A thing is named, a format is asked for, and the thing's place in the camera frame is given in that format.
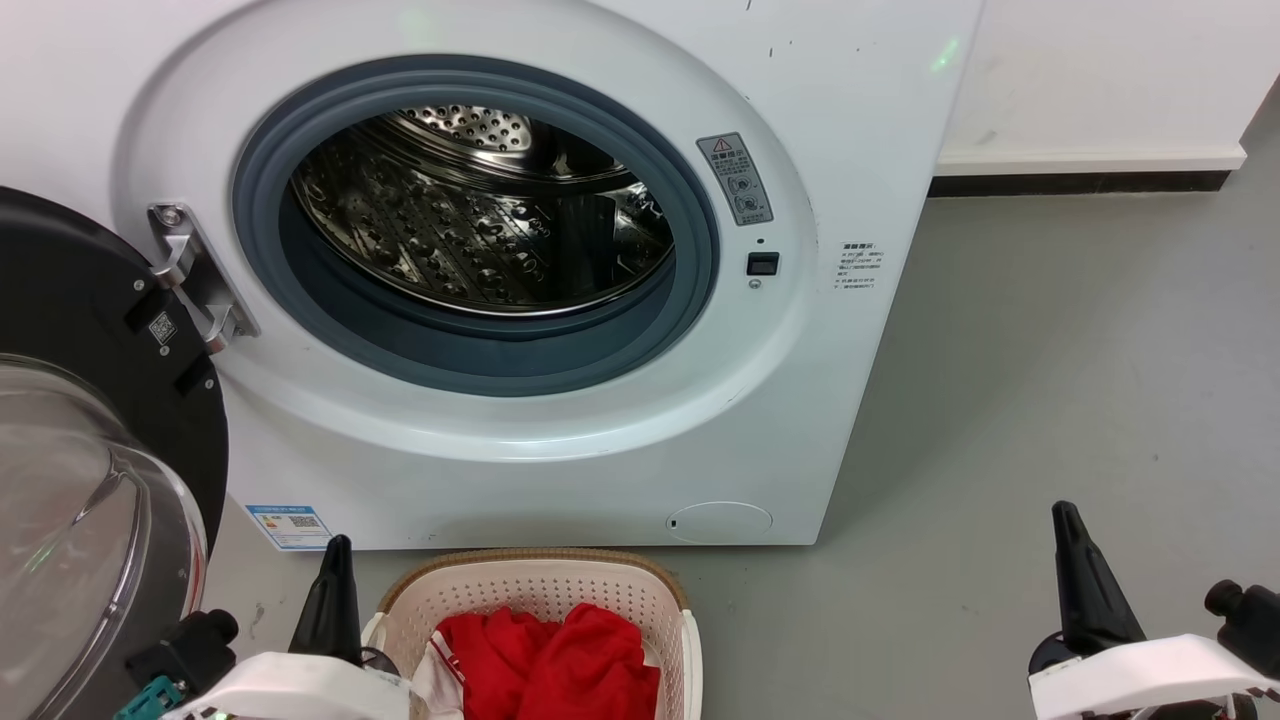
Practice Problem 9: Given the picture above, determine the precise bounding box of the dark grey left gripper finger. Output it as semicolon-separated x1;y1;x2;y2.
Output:
288;534;364;667

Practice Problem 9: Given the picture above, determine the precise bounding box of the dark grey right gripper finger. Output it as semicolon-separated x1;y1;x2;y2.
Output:
1050;500;1148;658

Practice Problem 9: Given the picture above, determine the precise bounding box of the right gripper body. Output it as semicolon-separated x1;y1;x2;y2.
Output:
1027;631;1077;678

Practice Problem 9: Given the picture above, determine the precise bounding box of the plain red garment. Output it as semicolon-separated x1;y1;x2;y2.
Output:
514;602;662;720

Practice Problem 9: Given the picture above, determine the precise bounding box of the cream perforated laundry basket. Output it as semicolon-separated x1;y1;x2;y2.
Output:
361;548;704;720

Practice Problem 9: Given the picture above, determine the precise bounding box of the stainless steel washing machine drum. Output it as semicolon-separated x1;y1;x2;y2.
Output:
290;104;677;317

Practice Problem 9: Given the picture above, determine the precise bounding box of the black washer door with glass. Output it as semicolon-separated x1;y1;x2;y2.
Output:
0;185;230;720

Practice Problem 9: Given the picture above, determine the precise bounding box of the blue energy label sticker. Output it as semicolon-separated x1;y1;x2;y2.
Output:
245;503;334;552

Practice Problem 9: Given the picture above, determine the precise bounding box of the grey rubber door gasket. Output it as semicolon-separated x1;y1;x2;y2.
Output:
232;55;722;399

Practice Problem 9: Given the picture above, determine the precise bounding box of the round white filter cover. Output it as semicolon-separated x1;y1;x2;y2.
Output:
666;500;775;546

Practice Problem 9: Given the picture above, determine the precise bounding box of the silver metal door hinge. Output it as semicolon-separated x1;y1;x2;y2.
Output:
148;203;261;354

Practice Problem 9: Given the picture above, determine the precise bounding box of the white front-load washing machine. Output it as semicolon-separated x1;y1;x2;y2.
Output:
0;0;987;552

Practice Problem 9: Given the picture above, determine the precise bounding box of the white text instruction sticker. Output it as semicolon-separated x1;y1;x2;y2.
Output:
832;240;887;294

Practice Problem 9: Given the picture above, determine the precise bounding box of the black baseboard strip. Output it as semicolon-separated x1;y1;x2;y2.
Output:
927;170;1234;198

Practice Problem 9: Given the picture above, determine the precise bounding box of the grey warning label sticker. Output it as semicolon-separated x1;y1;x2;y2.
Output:
696;132;775;228

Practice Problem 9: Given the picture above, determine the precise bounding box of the white wall ledge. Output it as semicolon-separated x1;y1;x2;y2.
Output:
934;145;1249;178

